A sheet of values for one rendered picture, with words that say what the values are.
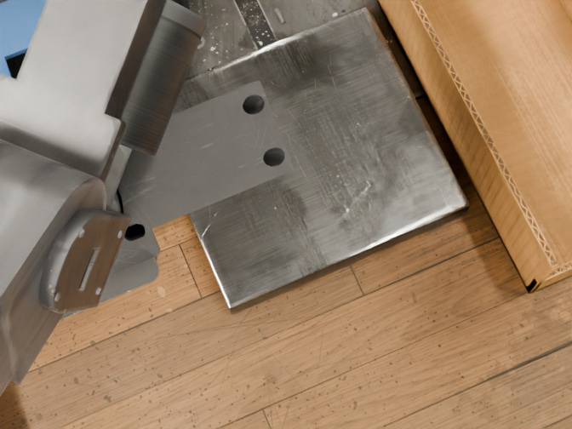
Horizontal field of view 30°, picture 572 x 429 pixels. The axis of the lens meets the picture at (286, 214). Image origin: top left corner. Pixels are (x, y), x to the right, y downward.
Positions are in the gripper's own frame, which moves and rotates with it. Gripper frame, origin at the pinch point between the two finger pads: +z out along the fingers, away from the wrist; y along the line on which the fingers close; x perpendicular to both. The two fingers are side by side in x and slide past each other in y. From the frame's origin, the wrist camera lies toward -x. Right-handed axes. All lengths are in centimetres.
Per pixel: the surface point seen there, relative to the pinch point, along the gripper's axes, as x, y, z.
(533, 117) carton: -30.3, -7.4, 7.9
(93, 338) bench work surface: 2.5, -9.8, 8.2
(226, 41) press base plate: -13.5, 5.0, 14.7
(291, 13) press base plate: -18.6, 5.1, 14.6
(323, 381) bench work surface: -10.0, -17.4, 4.4
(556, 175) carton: -29.8, -11.4, 6.1
